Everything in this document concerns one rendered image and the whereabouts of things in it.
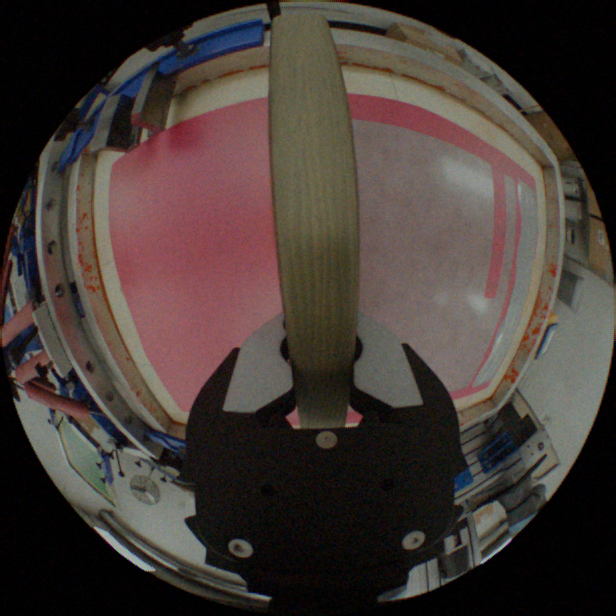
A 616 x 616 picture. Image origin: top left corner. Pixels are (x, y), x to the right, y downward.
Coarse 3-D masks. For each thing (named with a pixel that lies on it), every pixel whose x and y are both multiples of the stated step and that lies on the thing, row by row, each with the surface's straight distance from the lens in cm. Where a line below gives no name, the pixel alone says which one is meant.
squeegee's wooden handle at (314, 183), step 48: (288, 48) 11; (288, 96) 8; (336, 96) 8; (288, 144) 7; (336, 144) 7; (288, 192) 7; (336, 192) 7; (288, 240) 7; (336, 240) 7; (288, 288) 7; (336, 288) 7; (288, 336) 8; (336, 336) 8; (336, 384) 10
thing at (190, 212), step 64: (192, 128) 23; (256, 128) 19; (384, 128) 20; (448, 128) 25; (128, 192) 27; (192, 192) 20; (256, 192) 17; (384, 192) 18; (448, 192) 22; (512, 192) 32; (128, 256) 27; (192, 256) 20; (256, 256) 17; (384, 256) 18; (448, 256) 22; (512, 256) 32
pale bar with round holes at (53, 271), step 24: (48, 168) 42; (48, 192) 41; (48, 216) 40; (48, 240) 39; (48, 264) 38; (48, 288) 37; (72, 312) 39; (72, 336) 39; (72, 360) 41; (96, 360) 41; (96, 384) 41; (120, 408) 45; (144, 432) 51
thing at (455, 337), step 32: (160, 320) 26; (192, 320) 23; (224, 320) 21; (256, 320) 20; (384, 320) 20; (416, 320) 22; (448, 320) 25; (480, 320) 30; (160, 352) 30; (192, 352) 26; (224, 352) 23; (416, 352) 25; (448, 352) 28; (480, 352) 35; (192, 384) 31; (448, 384) 35; (288, 416) 30; (352, 416) 31
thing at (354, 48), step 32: (352, 32) 25; (224, 64) 24; (256, 64) 24; (352, 64) 25; (384, 64) 25; (416, 64) 25; (448, 64) 29; (480, 96) 30; (512, 128) 36; (96, 160) 38; (544, 160) 45; (96, 256) 34; (544, 256) 45; (96, 288) 33; (544, 288) 44; (96, 320) 33; (544, 320) 45; (128, 352) 37; (128, 384) 37; (512, 384) 50; (160, 416) 44; (480, 416) 50
